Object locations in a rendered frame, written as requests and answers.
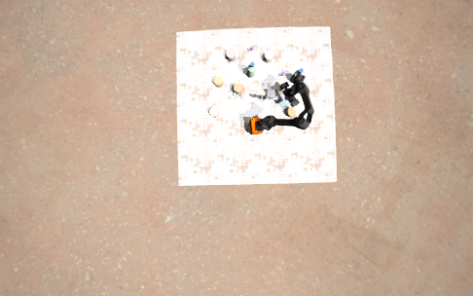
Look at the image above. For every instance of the grey bottle with blue cap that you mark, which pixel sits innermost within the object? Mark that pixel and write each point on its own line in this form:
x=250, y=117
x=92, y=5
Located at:
x=295, y=73
x=251, y=69

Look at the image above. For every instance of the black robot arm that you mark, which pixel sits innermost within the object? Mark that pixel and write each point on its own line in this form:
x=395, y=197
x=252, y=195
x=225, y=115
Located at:
x=299, y=122

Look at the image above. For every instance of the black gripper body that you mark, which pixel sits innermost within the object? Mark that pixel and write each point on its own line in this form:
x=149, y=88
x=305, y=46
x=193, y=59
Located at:
x=291, y=98

